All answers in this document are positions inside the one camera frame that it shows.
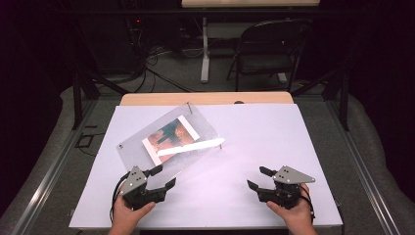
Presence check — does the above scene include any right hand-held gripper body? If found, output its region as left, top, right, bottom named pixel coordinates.
left=256, top=164, right=316, bottom=211

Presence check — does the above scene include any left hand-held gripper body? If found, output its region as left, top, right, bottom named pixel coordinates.
left=118, top=164, right=168, bottom=211

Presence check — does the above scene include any painting print photo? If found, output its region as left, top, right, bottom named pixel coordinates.
left=141, top=115, right=201, bottom=166

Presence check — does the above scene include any clear acrylic photo frame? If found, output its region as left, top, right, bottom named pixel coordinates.
left=116, top=102, right=227, bottom=184

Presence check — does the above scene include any person's right hand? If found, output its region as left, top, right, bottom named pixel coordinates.
left=266, top=183, right=315, bottom=230

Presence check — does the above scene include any person's left hand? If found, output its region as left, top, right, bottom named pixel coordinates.
left=110, top=195, right=157, bottom=231

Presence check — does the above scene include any white board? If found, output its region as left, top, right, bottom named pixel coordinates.
left=69, top=103, right=344, bottom=230

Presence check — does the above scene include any wooden table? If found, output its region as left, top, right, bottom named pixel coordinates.
left=119, top=91, right=295, bottom=107

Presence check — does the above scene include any black metal stand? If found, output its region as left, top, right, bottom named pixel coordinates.
left=291, top=69, right=351, bottom=132
left=71, top=71, right=131, bottom=131

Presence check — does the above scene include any black folding chair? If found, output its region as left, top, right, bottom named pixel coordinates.
left=226, top=19, right=313, bottom=93

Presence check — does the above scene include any white desk leg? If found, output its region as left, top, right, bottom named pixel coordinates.
left=200, top=17, right=211, bottom=83

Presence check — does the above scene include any dark equipment with red light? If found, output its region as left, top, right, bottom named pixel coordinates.
left=125, top=15, right=150, bottom=50

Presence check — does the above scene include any light desk top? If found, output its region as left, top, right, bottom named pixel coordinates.
left=181, top=0, right=322, bottom=9

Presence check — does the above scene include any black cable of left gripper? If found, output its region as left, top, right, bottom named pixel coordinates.
left=110, top=171, right=131, bottom=223

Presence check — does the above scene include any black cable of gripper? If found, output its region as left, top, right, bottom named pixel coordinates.
left=299, top=184, right=317, bottom=226
left=110, top=171, right=131, bottom=223

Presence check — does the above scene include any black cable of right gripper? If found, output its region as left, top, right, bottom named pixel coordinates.
left=299, top=184, right=317, bottom=226

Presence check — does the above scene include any aluminium rail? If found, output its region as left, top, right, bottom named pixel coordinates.
left=325, top=97, right=403, bottom=235
left=10, top=97, right=100, bottom=235

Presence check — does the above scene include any bundle of floor cables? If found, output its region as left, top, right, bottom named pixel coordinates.
left=128, top=43, right=197, bottom=94

